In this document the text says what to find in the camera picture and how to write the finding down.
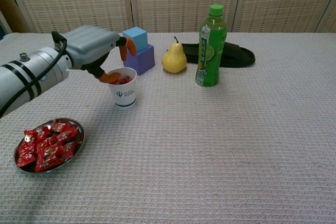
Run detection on yellow pear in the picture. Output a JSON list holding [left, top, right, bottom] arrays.
[[162, 36, 188, 74]]

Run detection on round metal plate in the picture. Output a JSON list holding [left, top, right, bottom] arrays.
[[13, 118, 85, 174]]

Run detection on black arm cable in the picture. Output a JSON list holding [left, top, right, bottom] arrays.
[[0, 31, 68, 119]]

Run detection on purple foam cube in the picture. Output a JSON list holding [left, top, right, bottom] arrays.
[[122, 44, 155, 76]]

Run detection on black slipper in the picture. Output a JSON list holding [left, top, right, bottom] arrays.
[[181, 41, 256, 69]]

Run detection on light blue foam cube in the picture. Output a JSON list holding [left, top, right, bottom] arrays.
[[122, 26, 148, 51]]

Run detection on green drink bottle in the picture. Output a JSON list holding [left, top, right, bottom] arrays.
[[195, 3, 228, 88]]

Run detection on white woven tablecloth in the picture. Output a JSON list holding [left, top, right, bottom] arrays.
[[0, 31, 336, 224]]

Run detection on brown wooden screen panel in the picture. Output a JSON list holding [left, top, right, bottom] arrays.
[[0, 0, 29, 35]]

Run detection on white paper cup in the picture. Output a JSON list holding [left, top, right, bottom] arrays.
[[108, 67, 138, 109]]

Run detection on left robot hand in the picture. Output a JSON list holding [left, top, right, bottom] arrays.
[[62, 25, 138, 84]]

